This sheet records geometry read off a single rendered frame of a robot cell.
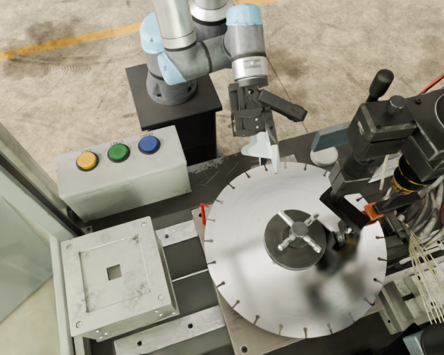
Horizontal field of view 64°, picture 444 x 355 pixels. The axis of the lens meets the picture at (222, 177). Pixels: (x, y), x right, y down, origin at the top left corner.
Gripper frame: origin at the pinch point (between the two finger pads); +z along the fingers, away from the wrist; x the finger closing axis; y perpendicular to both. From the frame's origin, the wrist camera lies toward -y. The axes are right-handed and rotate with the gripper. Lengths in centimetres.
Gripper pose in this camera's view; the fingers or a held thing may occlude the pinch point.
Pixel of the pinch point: (271, 171)
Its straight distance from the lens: 79.3
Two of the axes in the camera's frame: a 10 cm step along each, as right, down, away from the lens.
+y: -9.9, 1.3, -0.7
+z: 1.3, 9.9, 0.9
